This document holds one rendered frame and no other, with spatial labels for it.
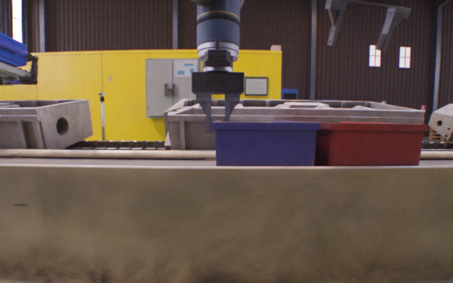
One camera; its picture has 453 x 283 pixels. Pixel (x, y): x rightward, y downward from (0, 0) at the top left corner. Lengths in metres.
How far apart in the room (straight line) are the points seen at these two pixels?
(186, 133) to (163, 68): 2.30
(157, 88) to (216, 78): 2.56
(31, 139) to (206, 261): 0.91
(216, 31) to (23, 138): 0.88
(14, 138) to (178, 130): 0.68
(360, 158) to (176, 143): 0.64
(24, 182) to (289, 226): 0.49
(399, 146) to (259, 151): 0.26
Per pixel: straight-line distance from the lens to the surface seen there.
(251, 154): 0.40
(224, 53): 0.52
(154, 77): 3.15
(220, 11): 0.59
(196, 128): 0.87
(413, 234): 0.57
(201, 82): 0.58
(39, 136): 1.12
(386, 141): 0.50
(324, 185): 0.44
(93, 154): 0.97
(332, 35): 0.65
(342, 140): 0.45
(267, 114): 0.86
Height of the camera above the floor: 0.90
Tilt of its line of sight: 6 degrees down
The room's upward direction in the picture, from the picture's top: straight up
